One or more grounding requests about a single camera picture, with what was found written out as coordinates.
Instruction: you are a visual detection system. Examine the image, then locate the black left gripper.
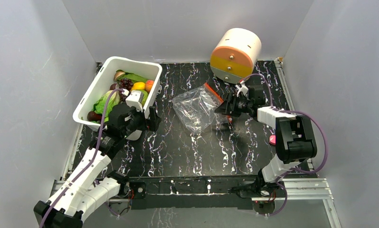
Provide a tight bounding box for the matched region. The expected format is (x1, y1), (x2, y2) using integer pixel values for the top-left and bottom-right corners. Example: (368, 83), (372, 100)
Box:
(122, 104), (161, 138)

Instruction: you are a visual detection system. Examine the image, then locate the clear zip top bag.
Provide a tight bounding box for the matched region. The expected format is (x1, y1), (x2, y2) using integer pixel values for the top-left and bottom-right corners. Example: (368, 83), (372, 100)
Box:
(172, 83), (232, 134)

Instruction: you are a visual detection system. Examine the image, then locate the dark purple grape bunch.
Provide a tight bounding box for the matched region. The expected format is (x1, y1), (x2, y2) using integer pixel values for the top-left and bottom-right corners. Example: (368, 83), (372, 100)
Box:
(120, 78), (134, 91)

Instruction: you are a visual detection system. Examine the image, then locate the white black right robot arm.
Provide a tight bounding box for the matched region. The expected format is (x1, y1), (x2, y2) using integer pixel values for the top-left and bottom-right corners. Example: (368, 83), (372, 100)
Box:
(215, 83), (317, 198)

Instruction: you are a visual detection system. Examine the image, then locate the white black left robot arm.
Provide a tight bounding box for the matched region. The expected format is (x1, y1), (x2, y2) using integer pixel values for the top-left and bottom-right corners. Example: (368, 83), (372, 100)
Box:
(34, 104), (161, 228)

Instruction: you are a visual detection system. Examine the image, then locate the green cabbage ball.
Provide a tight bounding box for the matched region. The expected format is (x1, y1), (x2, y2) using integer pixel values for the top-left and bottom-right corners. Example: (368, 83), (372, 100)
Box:
(140, 90), (149, 107)

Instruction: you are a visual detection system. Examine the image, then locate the orange peach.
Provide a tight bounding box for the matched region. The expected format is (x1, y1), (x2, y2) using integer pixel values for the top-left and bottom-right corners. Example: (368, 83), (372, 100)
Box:
(145, 80), (154, 93)

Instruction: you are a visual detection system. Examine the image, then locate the yellow lemon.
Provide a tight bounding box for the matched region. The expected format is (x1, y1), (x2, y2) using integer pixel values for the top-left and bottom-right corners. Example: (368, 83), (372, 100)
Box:
(131, 82), (146, 91)

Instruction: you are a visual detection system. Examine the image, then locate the green lettuce leaf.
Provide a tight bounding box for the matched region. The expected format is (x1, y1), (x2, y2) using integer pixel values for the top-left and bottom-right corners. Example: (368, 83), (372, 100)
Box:
(93, 90), (121, 123)

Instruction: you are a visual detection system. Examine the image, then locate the dark green leaf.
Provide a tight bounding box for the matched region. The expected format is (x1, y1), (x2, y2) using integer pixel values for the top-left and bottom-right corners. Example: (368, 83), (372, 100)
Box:
(117, 69), (148, 83)

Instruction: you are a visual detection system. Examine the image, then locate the pink round object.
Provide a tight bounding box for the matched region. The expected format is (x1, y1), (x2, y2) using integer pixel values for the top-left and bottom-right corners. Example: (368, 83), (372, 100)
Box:
(269, 135), (276, 145)

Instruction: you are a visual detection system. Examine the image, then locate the round pastel drawer cabinet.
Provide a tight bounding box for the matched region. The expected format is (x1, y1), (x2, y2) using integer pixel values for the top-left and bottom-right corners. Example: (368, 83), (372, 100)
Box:
(210, 28), (262, 84)

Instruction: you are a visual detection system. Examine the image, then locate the dark red plum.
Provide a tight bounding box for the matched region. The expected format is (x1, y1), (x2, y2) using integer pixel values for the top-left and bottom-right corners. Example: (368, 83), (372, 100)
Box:
(87, 111), (102, 122)

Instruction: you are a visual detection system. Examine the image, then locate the white plastic bin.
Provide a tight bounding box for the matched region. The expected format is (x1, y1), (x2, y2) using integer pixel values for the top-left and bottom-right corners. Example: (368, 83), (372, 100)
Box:
(73, 57), (162, 141)

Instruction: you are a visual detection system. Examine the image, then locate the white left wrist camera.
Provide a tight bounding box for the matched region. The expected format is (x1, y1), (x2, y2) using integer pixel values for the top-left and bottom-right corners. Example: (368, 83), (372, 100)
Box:
(125, 90), (144, 112)

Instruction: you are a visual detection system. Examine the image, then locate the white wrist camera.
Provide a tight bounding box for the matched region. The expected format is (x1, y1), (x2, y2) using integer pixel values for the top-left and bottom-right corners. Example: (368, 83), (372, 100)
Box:
(235, 81), (248, 97)
(125, 90), (144, 112)

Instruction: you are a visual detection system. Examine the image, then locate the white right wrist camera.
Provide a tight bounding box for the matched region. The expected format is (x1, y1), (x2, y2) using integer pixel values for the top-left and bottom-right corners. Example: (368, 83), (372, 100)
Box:
(235, 81), (248, 97)

